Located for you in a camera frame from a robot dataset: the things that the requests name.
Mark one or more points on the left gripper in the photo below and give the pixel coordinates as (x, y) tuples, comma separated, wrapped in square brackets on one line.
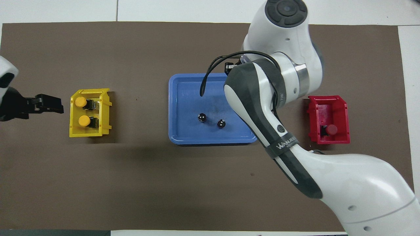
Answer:
[(13, 106)]

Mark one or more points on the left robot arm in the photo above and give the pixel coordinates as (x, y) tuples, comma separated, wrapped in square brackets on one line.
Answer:
[(6, 68)]

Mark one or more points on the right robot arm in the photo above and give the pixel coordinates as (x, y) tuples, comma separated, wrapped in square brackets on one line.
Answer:
[(347, 183)]

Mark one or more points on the blue plastic tray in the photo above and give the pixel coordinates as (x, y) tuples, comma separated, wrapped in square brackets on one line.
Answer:
[(187, 108)]

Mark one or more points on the yellow push button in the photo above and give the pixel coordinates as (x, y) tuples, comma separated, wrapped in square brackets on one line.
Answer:
[(80, 102), (84, 121)]

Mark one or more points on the yellow plastic bin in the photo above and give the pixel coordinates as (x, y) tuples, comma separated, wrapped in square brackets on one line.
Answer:
[(104, 108)]

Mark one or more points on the small black button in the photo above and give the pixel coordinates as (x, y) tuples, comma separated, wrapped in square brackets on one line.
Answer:
[(221, 124), (202, 117)]

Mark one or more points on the red push button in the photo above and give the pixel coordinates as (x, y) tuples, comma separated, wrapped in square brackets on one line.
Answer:
[(331, 129)]

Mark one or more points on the red plastic bin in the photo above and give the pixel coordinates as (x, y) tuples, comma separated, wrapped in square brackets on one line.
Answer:
[(341, 114)]

